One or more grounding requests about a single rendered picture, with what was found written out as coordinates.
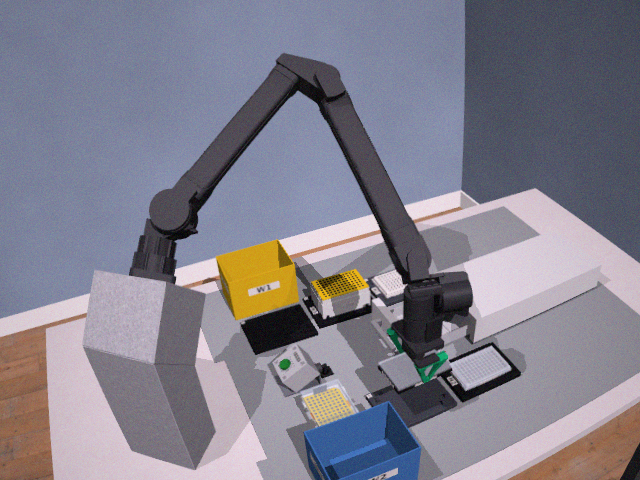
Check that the grey bench mat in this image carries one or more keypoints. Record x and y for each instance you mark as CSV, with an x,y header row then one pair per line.
x,y
568,356

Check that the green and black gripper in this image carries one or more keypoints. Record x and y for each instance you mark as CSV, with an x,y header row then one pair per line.
x,y
413,336

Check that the white assay plate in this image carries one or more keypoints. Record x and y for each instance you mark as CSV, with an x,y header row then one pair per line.
x,y
386,280
498,367

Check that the blue bin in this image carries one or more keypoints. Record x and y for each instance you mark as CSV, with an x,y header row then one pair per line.
x,y
358,442

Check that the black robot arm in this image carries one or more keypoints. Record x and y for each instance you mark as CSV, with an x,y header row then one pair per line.
x,y
174,211

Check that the yellow bin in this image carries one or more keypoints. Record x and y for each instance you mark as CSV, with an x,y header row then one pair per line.
x,y
266,279

